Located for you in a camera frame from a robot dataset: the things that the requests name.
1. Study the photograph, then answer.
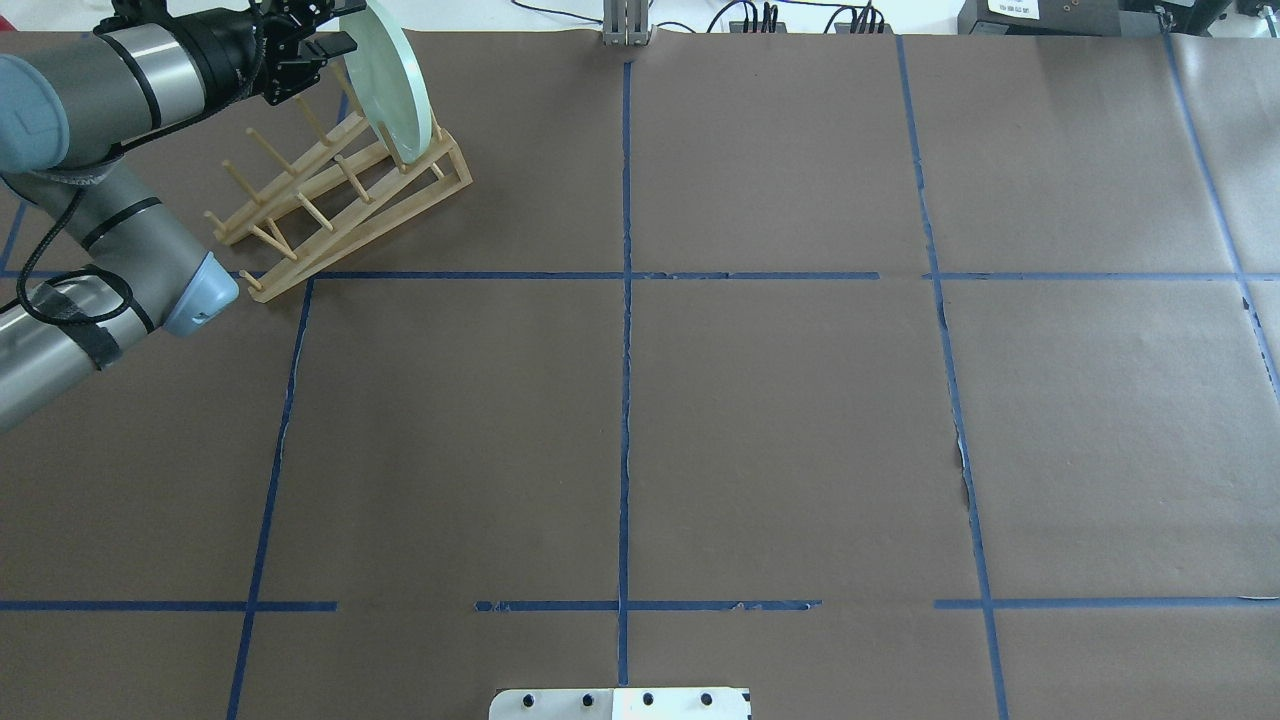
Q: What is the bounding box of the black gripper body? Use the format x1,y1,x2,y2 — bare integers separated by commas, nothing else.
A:
244,1,332,106

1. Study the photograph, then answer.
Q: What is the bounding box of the light green ceramic plate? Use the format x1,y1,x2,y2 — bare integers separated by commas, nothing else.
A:
339,1,434,164

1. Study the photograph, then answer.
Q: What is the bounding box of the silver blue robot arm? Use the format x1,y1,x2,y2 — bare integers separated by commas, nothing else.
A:
1,1,366,430

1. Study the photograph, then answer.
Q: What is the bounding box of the wooden dish rack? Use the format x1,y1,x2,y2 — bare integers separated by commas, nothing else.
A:
204,67,474,304

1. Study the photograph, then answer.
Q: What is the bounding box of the black device box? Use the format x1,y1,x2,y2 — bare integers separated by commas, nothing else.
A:
955,1,1165,37

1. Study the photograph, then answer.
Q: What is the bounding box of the brown paper table cover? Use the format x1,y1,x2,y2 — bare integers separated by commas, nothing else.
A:
3,29,1277,719

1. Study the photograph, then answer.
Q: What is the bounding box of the aluminium frame post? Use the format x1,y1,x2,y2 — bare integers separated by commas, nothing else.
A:
602,0,653,47

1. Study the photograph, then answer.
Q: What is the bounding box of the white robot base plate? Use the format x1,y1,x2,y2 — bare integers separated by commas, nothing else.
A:
488,685,753,719

